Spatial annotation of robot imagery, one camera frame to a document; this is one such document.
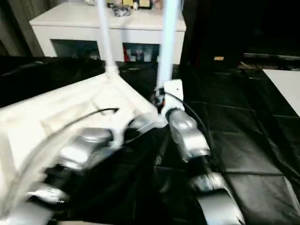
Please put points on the small yellow label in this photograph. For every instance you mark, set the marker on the small yellow label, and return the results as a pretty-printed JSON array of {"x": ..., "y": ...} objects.
[{"x": 218, "y": 58}]

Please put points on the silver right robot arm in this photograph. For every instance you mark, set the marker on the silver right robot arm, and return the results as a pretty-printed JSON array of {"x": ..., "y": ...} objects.
[{"x": 189, "y": 140}]

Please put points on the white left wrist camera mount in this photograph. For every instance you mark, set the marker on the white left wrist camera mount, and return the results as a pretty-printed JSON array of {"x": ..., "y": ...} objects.
[{"x": 118, "y": 138}]

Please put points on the white flat board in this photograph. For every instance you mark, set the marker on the white flat board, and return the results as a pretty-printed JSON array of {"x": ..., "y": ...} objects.
[{"x": 286, "y": 86}]

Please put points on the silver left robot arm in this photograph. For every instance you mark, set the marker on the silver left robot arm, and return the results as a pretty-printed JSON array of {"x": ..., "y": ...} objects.
[{"x": 89, "y": 140}]

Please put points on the grey pleated curtain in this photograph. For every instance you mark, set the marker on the grey pleated curtain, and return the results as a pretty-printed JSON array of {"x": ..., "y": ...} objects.
[{"x": 18, "y": 28}]

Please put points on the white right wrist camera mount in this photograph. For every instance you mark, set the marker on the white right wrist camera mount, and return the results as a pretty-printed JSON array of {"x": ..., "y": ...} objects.
[{"x": 173, "y": 86}]

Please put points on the white plastic table top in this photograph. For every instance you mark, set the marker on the white plastic table top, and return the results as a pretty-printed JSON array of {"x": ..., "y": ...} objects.
[{"x": 58, "y": 105}]

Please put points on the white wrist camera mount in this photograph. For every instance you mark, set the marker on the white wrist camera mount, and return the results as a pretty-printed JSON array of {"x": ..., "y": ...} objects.
[
  {"x": 118, "y": 138},
  {"x": 173, "y": 86}
]

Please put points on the white plastic table leg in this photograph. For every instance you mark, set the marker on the white plastic table leg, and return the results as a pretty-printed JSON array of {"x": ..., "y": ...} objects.
[
  {"x": 167, "y": 47},
  {"x": 104, "y": 35}
]

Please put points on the white sideboard cabinet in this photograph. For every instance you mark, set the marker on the white sideboard cabinet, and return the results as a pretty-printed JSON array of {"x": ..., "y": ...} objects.
[{"x": 70, "y": 25}]

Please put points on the black table mat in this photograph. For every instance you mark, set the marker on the black table mat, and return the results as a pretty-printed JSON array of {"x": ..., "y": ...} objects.
[{"x": 246, "y": 140}]

